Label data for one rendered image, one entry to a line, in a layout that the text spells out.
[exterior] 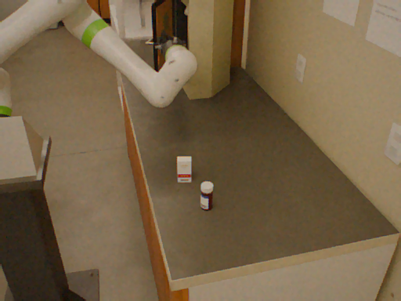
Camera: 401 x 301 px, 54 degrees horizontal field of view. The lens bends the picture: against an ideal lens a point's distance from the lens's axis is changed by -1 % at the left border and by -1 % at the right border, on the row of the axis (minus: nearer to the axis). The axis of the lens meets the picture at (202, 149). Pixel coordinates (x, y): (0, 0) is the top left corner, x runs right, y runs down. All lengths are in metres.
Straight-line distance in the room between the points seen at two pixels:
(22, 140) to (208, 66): 0.91
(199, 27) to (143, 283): 1.36
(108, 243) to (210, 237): 1.41
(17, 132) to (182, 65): 0.59
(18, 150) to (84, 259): 1.15
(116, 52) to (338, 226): 0.96
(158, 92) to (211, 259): 0.61
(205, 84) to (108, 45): 0.60
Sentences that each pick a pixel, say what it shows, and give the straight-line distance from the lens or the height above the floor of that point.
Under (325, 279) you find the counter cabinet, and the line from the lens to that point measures 1.32.
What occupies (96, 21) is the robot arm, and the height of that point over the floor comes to 1.39.
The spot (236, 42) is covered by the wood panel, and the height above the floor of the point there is 1.08.
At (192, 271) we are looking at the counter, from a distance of 1.10.
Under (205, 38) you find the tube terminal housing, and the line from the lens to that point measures 1.86.
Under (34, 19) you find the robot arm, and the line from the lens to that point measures 1.46.
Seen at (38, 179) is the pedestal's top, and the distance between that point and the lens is 1.50.
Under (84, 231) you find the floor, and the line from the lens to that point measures 2.64.
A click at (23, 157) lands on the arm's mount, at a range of 1.49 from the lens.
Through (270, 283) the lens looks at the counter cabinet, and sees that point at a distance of 1.22.
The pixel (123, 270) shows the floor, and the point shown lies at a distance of 2.38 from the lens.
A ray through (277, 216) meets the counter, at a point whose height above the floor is 0.94.
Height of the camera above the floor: 1.78
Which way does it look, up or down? 33 degrees down
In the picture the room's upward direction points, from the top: 1 degrees clockwise
